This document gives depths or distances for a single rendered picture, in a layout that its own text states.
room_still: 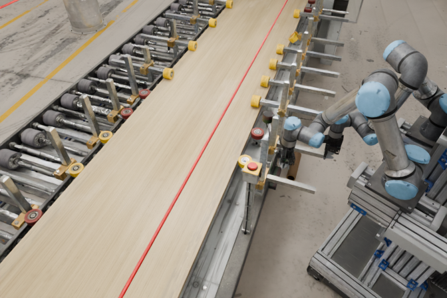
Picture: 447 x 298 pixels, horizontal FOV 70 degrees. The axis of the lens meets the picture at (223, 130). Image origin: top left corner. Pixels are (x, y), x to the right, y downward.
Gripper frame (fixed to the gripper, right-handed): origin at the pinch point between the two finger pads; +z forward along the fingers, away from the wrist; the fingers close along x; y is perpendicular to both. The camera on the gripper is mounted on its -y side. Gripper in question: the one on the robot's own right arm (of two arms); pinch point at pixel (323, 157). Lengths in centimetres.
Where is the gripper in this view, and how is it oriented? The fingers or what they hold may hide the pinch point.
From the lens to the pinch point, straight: 205.5
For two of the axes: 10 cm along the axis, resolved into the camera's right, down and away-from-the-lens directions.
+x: 3.4, -6.5, 6.8
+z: 0.0, 7.3, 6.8
